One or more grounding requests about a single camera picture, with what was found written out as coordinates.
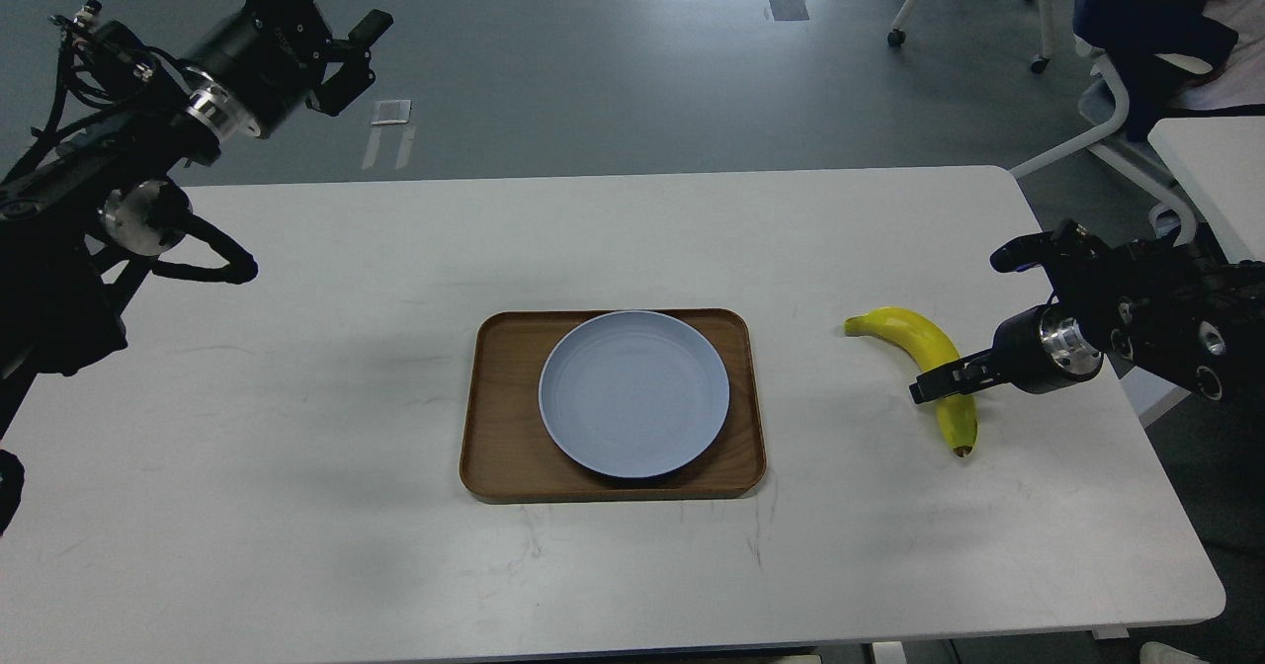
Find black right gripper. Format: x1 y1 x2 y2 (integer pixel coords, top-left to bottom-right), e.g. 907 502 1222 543
910 304 1104 403

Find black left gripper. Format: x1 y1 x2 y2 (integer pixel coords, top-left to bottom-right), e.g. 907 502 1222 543
185 0 393 138

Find yellow banana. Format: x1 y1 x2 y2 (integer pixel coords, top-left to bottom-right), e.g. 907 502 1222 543
842 305 977 458

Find light blue plate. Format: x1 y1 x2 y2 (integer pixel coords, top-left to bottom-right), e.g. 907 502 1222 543
538 311 731 479

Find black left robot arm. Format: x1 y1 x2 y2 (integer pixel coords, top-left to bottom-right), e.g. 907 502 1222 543
1 0 393 427

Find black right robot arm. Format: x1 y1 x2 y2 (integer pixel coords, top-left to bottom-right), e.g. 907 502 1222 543
911 221 1264 403

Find white floor tape marks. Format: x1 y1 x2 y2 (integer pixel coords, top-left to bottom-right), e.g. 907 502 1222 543
361 100 417 172

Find white wheeled chair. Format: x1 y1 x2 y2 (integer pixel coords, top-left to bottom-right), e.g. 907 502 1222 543
1008 46 1265 250

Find white side table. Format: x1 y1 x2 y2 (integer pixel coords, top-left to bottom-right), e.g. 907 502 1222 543
1149 118 1264 262

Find seated person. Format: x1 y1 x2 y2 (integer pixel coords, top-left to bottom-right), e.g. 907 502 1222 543
1071 0 1264 142

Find brown wooden tray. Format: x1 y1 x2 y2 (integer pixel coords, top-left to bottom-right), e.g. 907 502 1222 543
460 309 767 503

